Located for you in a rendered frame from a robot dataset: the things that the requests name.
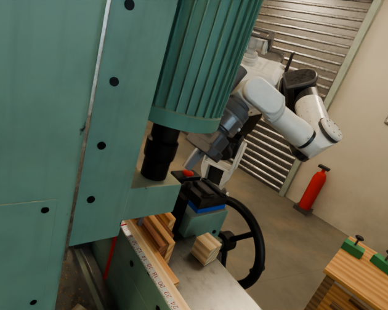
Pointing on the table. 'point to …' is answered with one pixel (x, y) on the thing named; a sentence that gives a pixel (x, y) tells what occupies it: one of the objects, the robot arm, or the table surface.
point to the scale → (150, 269)
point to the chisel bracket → (151, 196)
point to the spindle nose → (159, 152)
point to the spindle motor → (202, 63)
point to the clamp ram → (179, 209)
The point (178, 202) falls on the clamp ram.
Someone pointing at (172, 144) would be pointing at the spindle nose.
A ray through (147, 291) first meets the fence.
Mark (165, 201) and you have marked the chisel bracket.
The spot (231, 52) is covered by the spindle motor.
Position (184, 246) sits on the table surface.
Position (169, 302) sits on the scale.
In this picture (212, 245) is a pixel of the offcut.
